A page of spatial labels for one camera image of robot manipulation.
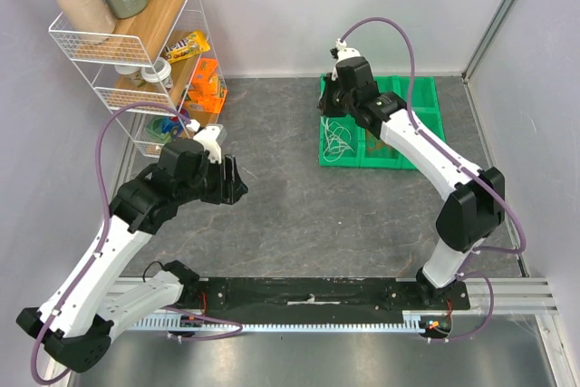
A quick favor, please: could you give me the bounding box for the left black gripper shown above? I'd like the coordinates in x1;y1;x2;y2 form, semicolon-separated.
177;151;248;205

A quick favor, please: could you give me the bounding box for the white wire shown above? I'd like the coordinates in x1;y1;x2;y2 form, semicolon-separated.
320;118;357;164

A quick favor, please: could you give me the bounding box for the orange wire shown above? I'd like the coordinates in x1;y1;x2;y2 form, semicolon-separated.
365;131;395;155

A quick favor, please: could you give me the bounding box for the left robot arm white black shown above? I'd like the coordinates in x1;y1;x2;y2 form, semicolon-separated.
16;138;247;372

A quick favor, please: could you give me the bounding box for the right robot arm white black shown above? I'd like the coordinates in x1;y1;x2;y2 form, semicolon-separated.
318;49;505;309

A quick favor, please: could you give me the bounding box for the green six-compartment bin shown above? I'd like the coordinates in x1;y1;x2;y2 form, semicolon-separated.
318;77;445;169

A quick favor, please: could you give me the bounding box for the green blue toy car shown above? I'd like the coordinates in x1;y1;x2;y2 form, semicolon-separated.
145;116;183;144

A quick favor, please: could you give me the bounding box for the orange snack box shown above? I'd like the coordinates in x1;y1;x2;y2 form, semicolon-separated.
183;58;227;114

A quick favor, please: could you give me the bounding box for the yellow candy bag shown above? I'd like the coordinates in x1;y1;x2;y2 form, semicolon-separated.
161;30;210;64

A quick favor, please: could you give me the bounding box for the beige pump bottle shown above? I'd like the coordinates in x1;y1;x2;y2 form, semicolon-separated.
56;0;115;44

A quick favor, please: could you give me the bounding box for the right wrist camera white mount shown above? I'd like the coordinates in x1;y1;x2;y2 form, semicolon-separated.
330;38;361;81

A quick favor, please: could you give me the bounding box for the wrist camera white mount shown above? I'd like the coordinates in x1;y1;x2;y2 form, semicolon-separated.
186;120;227;164
330;38;361;81

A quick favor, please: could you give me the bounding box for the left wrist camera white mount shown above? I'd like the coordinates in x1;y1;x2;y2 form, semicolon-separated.
186;120;227;164

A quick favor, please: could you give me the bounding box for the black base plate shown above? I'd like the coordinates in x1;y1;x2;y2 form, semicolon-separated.
179;277;470;313

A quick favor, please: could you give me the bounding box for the white wire shelf rack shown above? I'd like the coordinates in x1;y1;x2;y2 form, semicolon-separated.
49;0;217;158

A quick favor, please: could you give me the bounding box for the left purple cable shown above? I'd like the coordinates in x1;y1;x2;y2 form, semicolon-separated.
30;102;246;383

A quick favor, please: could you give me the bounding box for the purple cable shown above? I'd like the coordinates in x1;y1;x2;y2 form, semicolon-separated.
339;17;527;343
30;102;246;383

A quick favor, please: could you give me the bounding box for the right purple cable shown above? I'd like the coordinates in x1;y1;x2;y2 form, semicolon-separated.
339;17;527;343

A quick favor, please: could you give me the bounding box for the slotted cable duct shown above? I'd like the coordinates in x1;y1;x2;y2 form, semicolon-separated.
130;311;425;334

